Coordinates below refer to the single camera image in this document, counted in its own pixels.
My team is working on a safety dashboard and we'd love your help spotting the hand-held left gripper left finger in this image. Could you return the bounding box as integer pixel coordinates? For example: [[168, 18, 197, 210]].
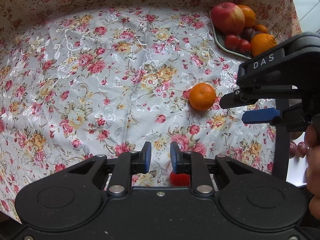
[[66, 141, 152, 197]]

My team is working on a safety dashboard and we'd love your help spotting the floral tablecloth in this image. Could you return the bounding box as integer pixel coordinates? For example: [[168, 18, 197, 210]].
[[0, 0, 303, 223]]

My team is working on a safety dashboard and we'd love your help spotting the white box with dark rim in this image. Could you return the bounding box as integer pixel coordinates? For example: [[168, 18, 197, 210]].
[[274, 97, 309, 187]]

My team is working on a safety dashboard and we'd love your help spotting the knobbed orange with stem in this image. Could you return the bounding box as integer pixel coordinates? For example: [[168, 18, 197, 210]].
[[251, 29, 280, 57]]

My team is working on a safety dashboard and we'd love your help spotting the red yellow apple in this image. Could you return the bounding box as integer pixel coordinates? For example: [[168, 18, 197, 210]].
[[210, 2, 245, 35]]

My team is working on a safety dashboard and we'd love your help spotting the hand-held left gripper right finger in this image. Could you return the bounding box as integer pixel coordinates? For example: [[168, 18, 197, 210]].
[[170, 141, 254, 197]]

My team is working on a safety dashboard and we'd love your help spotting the pale green tray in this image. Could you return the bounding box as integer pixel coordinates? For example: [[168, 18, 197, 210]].
[[209, 10, 253, 60]]

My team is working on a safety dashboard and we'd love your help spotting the person's right hand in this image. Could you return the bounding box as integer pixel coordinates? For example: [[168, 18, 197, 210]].
[[304, 123, 320, 218]]

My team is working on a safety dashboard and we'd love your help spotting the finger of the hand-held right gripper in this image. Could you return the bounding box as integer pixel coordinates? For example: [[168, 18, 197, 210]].
[[219, 86, 298, 110], [241, 104, 312, 133]]

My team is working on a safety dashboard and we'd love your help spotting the large round orange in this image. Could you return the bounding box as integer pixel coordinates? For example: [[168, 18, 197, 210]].
[[237, 4, 257, 28]]

